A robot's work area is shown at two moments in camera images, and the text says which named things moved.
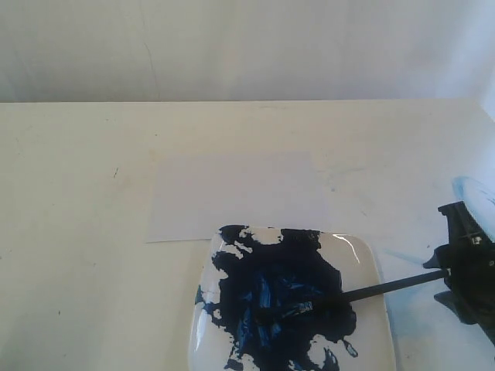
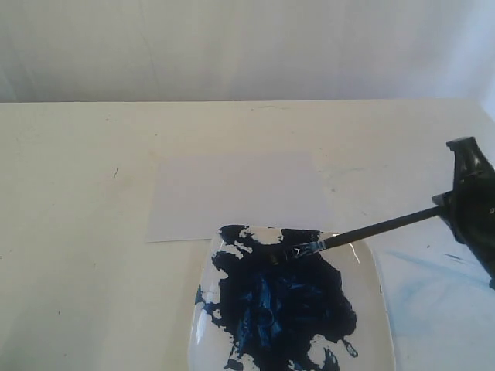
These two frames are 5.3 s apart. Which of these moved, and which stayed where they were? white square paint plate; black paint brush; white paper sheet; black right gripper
Moved: black paint brush; black right gripper
Stayed: white square paint plate; white paper sheet
